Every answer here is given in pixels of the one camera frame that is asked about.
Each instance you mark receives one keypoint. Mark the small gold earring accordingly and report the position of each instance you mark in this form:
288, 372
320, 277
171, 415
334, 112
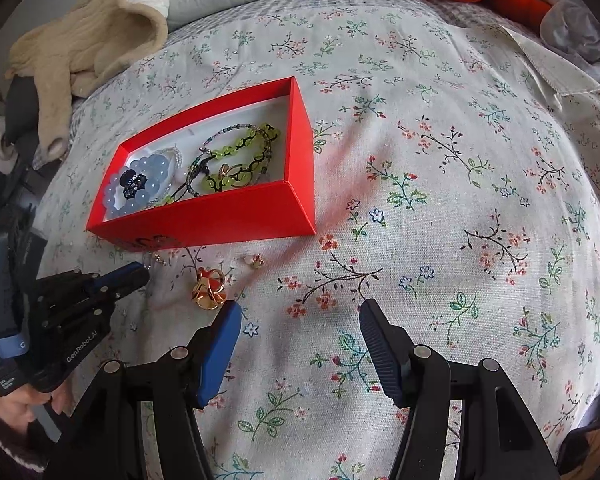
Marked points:
156, 259
256, 260

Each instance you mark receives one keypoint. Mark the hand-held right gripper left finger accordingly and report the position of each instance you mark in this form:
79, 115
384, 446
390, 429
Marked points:
220, 355

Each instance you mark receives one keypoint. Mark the beige knit sweater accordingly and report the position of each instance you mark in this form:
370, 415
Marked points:
90, 35

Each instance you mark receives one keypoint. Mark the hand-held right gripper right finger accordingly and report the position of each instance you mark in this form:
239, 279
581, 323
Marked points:
380, 355

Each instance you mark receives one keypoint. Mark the person's left hand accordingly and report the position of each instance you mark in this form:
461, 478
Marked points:
27, 405

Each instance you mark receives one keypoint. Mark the black flower hair clip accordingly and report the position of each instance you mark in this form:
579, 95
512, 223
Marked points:
132, 184

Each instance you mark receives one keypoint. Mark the dark grey cloth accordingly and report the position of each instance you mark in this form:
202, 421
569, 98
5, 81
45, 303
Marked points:
22, 105

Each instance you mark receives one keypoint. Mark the person's left forearm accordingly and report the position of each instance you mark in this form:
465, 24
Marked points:
5, 445

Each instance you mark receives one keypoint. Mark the red cardboard box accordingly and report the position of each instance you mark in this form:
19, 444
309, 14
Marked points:
205, 220

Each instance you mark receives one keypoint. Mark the grey white garment pile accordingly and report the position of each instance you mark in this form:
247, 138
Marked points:
575, 25

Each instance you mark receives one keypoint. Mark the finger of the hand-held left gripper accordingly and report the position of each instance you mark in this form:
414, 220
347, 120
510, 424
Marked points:
125, 275
80, 310

